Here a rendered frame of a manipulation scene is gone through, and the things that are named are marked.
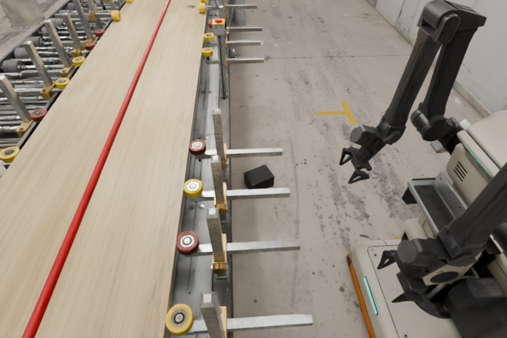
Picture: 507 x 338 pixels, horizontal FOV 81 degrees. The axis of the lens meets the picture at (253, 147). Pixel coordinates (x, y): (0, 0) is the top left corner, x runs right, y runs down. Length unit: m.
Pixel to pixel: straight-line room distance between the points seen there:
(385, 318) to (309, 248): 0.64
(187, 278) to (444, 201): 1.03
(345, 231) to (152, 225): 1.47
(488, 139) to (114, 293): 1.20
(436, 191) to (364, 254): 0.77
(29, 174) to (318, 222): 1.74
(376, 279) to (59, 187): 1.61
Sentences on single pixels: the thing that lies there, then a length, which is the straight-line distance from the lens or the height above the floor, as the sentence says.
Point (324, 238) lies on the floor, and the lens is 2.22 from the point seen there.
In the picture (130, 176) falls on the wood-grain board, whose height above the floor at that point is 0.90.
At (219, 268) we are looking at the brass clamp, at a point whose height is 0.83.
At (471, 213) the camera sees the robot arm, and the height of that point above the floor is 1.34.
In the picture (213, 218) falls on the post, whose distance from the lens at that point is 0.90.
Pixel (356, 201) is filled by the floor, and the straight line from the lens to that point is 2.47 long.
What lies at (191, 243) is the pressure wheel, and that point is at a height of 0.91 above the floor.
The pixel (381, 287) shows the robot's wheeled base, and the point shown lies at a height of 0.28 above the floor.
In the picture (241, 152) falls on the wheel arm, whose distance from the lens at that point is 1.46.
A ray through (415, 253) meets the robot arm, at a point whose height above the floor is 1.21.
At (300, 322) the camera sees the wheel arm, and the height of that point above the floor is 0.82.
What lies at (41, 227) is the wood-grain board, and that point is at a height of 0.90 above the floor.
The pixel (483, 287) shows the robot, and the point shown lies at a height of 0.75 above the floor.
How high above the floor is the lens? 1.89
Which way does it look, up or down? 44 degrees down
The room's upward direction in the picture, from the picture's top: 1 degrees clockwise
